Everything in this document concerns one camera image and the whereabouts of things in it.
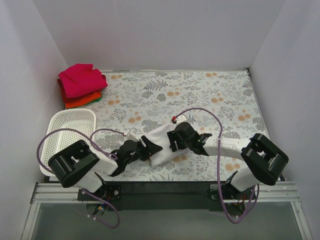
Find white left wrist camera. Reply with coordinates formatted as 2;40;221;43
126;127;139;142

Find orange folded t shirt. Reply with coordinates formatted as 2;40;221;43
57;79;102;109

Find aluminium extrusion rail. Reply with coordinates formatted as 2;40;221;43
32;181;300;203

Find floral patterned table mat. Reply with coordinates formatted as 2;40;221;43
49;69;281;183

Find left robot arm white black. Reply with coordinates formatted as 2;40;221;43
48;135;163;200

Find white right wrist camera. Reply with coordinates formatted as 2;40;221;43
171;115;188;125

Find white t shirt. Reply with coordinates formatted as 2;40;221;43
144;122;189;168

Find green folded t shirt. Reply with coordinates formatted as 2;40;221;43
93;97;102;102

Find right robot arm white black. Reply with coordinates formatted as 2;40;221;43
167;122;289;199

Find white perforated plastic basket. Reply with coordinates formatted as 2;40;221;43
39;108;96;167

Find pink folded t shirt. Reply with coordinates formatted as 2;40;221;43
58;63;108;98

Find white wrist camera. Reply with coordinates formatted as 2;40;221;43
171;115;188;125
126;127;139;142

